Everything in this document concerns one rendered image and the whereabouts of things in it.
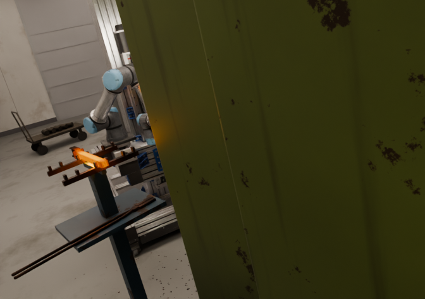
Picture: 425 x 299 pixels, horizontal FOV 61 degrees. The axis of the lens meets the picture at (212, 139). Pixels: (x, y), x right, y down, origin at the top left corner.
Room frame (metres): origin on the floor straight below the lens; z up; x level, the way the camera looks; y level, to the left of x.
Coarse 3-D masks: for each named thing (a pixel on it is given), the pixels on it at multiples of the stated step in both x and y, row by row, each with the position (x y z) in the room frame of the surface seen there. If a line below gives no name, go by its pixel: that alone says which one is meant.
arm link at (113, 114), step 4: (112, 108) 2.45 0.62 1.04; (116, 108) 2.51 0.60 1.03; (112, 112) 2.45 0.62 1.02; (116, 112) 2.47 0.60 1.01; (108, 116) 2.41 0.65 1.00; (112, 116) 2.43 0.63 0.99; (116, 116) 2.46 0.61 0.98; (112, 120) 2.43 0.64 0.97; (116, 120) 2.45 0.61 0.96; (120, 120) 2.49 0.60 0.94; (112, 124) 2.43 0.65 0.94; (116, 124) 2.45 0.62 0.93; (120, 124) 2.47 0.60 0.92
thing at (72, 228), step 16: (128, 192) 1.63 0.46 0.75; (144, 192) 1.58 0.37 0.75; (96, 208) 1.53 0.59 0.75; (128, 208) 1.45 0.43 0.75; (144, 208) 1.41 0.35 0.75; (160, 208) 1.41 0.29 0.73; (64, 224) 1.43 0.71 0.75; (80, 224) 1.40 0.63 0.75; (96, 224) 1.36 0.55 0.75; (112, 224) 1.33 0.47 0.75; (128, 224) 1.32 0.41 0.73; (96, 240) 1.24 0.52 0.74
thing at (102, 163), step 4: (72, 148) 1.61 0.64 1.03; (76, 148) 1.59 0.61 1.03; (72, 152) 1.64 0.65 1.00; (76, 152) 1.55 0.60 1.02; (80, 152) 1.54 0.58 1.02; (84, 152) 1.52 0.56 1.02; (72, 156) 1.63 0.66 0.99; (80, 156) 1.51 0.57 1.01; (84, 156) 1.46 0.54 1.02; (88, 156) 1.44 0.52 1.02; (92, 156) 1.43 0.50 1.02; (96, 156) 1.41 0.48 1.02; (84, 160) 1.48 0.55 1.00; (88, 160) 1.43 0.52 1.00; (92, 160) 1.38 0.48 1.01; (96, 160) 1.36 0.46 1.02; (100, 160) 1.34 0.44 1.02; (104, 160) 1.33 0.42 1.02; (100, 164) 1.32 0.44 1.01; (104, 164) 1.31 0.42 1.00; (108, 164) 1.32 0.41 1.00
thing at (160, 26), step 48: (144, 0) 1.13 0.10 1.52; (192, 0) 0.99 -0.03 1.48; (144, 48) 1.18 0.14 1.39; (192, 48) 1.02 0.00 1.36; (144, 96) 1.23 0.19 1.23; (192, 96) 1.05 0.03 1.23; (192, 144) 1.09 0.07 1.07; (192, 192) 1.14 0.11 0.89; (192, 240) 1.19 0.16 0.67; (240, 240) 1.01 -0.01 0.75; (240, 288) 1.05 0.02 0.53
